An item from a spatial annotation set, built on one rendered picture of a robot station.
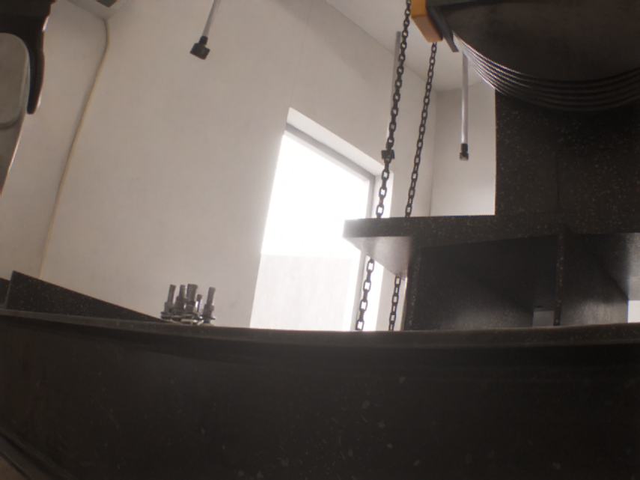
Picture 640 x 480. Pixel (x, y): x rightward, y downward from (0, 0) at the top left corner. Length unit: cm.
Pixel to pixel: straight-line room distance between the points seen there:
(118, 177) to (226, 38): 93
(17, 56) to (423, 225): 64
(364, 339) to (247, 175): 243
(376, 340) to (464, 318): 62
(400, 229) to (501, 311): 31
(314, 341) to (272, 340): 4
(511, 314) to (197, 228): 169
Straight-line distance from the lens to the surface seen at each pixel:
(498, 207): 85
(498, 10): 88
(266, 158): 288
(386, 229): 90
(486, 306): 105
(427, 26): 94
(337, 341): 38
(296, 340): 41
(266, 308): 748
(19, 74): 81
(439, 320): 90
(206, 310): 134
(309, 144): 333
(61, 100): 233
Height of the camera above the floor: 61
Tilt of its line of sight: 15 degrees up
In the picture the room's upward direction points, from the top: 9 degrees clockwise
